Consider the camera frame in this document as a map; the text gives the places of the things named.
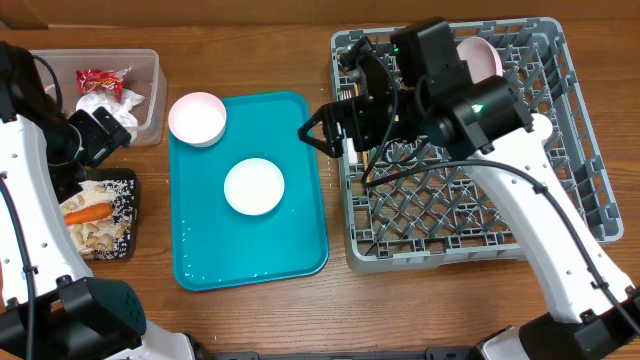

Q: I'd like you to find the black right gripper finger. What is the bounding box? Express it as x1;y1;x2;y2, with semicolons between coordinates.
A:
309;100;353;130
298;128;344;158

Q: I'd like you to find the white plastic fork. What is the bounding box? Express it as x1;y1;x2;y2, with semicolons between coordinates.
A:
341;88;359;165

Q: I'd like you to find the white tissue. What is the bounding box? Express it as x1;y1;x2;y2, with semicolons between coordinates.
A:
75;89;145;140

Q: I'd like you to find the wooden chopstick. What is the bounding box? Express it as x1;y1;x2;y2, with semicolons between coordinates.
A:
354;83;370;183

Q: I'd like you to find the red snack wrapper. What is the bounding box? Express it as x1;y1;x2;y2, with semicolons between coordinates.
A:
75;68;130;101

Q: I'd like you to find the white bowl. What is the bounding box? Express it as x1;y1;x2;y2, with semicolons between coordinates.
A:
223;158;285;216

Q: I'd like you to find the pink bowl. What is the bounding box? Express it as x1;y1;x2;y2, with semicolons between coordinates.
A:
168;92;227;147

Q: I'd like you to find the large pink plate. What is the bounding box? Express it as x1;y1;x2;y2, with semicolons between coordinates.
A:
456;37;503;84

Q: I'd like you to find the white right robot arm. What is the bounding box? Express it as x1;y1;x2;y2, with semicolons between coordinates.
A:
298;17;639;360

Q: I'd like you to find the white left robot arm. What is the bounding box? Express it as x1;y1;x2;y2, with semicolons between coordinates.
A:
1;43;207;359

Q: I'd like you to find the black food waste tray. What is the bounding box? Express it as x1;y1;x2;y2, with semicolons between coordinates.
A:
54;168;141;261

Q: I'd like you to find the grey dishwasher rack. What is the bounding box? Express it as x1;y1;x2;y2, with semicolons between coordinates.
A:
339;17;624;273

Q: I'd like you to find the clear plastic bin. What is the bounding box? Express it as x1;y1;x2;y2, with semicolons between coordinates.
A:
33;49;167;146

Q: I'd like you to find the orange carrot piece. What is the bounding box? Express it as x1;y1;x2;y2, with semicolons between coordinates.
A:
64;203;113;226

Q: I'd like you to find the pile of peanuts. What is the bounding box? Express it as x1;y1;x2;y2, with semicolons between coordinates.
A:
60;187;132;259

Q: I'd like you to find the teal plastic tray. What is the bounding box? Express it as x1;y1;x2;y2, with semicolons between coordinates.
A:
168;91;329;291

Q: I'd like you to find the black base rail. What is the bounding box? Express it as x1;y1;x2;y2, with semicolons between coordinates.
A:
210;346;481;360

